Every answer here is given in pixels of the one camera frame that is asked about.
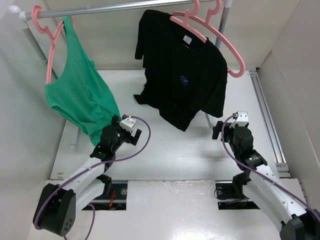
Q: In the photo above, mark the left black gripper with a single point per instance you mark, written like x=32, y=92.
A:
x=115, y=122

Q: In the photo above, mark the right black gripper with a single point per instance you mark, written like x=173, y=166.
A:
x=217, y=129

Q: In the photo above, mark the black t shirt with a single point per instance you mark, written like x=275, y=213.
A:
x=184, y=75

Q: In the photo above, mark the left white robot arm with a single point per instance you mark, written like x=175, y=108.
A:
x=59, y=204

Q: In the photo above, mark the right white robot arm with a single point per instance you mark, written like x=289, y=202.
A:
x=290, y=215

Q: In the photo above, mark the pink hanger with denim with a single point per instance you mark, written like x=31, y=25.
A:
x=182, y=19

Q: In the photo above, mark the green tank top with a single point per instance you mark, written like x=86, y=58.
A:
x=80, y=94

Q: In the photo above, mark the metal clothes rack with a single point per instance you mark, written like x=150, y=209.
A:
x=58, y=49

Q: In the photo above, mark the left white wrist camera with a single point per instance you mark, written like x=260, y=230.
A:
x=127, y=123

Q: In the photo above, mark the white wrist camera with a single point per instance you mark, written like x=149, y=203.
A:
x=241, y=119
x=127, y=123

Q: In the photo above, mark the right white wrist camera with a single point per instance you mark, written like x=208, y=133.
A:
x=241, y=119

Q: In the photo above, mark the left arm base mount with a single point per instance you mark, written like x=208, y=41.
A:
x=116, y=200

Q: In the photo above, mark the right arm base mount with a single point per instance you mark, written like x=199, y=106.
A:
x=230, y=196

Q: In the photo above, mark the aluminium rail right side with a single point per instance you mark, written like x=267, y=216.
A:
x=280, y=160

